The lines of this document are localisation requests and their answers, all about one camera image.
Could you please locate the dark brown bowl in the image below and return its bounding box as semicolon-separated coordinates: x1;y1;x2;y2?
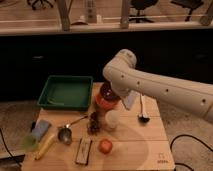
100;81;120;101

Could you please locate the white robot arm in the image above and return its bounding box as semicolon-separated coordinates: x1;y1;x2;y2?
103;49;213;124

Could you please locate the green plastic tray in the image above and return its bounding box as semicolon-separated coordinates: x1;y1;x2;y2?
38;75;93;111

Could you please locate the orange bowl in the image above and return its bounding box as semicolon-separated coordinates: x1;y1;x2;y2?
95;93;118;110

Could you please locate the blue folded cloth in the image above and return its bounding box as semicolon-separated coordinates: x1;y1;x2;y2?
122;91;138;110

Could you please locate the white cup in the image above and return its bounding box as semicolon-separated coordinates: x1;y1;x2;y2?
105;110;119;129

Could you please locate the bunch of dark grapes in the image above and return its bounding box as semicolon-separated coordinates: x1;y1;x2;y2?
87;112;100;134

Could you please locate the orange tomato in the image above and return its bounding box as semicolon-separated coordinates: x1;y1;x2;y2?
98;139;113;154

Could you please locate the metal ladle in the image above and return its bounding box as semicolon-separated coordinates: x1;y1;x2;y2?
57;115;87;145

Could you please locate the black rectangular box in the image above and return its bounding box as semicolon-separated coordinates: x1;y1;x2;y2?
75;138;92;165

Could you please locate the blue sponge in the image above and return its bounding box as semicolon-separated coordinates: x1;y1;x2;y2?
32;120;51;141

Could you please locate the black office chair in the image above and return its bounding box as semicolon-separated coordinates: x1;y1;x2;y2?
129;0;158;23
171;0;204;22
26;0;56;10

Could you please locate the green plastic cup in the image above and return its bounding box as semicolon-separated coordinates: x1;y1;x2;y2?
21;134;38;151

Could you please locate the black office chair left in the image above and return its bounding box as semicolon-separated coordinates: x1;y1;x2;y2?
26;0;56;10

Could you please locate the black office chair right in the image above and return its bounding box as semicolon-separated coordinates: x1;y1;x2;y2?
171;0;204;22

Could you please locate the black floor cable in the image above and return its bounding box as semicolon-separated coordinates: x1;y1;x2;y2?
169;133;213;171

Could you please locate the black cable left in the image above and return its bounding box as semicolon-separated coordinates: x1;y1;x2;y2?
0;128;22;168

